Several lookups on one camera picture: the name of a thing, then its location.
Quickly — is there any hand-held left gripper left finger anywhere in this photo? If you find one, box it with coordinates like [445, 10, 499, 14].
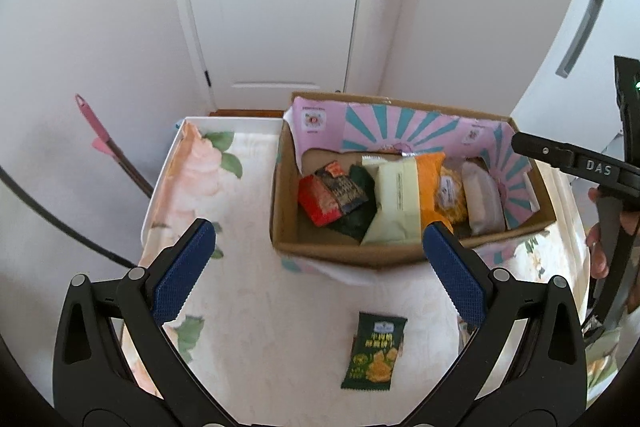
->
[52, 218, 236, 427]

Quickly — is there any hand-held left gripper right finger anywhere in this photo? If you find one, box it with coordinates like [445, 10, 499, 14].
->
[400, 221, 587, 427]

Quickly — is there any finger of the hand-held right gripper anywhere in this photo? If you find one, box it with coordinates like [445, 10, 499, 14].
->
[511, 132, 626, 196]

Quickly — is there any yellow snack packet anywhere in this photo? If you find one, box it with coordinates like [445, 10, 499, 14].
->
[434, 167, 470, 225]

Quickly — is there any white translucent snack packet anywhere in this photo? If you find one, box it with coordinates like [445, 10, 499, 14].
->
[460, 161, 506, 236]

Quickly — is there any pale green snack packet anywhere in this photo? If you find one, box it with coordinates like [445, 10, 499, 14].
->
[360, 155, 423, 246]

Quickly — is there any orange snack packet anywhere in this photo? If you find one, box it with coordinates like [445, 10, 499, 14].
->
[415, 152, 455, 233]

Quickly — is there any green packet with yellow picture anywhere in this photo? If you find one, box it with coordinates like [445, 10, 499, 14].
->
[341, 312, 408, 393]

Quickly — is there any plain dark green snack packet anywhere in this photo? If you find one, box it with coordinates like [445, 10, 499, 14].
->
[332, 163, 378, 244]

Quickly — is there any cardboard box with pink flaps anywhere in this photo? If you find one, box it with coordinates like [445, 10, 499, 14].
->
[270, 92, 558, 285]

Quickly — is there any black and gold snack packet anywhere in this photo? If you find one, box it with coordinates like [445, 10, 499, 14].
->
[314, 161, 370, 214]

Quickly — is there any red snack packet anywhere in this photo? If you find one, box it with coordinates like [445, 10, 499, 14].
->
[298, 174, 346, 228]

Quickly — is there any person's right hand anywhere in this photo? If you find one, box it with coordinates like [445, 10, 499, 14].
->
[586, 187, 640, 280]

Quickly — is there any white rimmed table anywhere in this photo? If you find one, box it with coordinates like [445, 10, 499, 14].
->
[140, 117, 286, 254]

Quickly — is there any light green cloth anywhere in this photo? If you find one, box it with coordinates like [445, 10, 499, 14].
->
[582, 322, 628, 389]

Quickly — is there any white panelled door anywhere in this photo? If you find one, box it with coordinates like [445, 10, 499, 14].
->
[177, 0, 371, 112]

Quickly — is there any recessed grey wardrobe handle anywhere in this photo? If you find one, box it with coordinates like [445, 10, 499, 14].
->
[556, 0, 606, 78]

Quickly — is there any black curved cable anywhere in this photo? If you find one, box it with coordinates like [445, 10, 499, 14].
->
[0, 164, 138, 269]

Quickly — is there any pink handled mop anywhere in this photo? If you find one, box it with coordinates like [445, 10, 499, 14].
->
[75, 94, 155, 198]

